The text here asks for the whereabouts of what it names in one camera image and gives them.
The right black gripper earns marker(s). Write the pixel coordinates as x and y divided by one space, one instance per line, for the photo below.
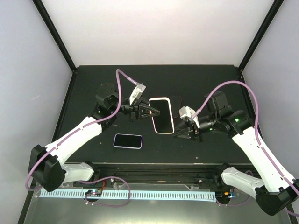
193 130

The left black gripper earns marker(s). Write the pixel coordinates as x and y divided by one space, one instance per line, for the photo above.
138 109

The magenta bare phone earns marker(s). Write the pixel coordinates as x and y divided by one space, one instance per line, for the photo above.
175 105

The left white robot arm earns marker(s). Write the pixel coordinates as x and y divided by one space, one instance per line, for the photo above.
47 165

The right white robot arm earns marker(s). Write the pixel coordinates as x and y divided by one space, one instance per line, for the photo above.
276 188

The phone in lilac case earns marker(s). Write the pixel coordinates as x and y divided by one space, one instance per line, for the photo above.
128 141

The black table mat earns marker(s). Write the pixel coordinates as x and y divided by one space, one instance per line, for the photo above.
191 82

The right small circuit board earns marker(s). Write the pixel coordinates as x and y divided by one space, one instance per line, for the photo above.
228 194

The small circuit board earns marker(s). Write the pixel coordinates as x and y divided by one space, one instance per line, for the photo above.
228 194
93 193

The left small circuit board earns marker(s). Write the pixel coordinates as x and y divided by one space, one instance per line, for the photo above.
93 193

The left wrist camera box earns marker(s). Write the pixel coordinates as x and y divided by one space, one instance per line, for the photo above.
136 93

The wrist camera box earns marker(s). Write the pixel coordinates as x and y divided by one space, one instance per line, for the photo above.
136 93
186 113

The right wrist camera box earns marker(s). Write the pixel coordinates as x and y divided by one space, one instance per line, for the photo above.
186 113

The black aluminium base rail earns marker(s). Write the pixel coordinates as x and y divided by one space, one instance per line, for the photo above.
158 173

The light blue slotted cable duct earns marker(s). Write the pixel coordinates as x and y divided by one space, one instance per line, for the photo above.
133 195

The left black frame post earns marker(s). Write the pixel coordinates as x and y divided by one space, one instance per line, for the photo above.
54 33

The black frame post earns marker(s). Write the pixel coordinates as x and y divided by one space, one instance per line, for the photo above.
54 33
275 7

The right black frame post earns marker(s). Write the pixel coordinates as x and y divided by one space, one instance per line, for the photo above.
275 7

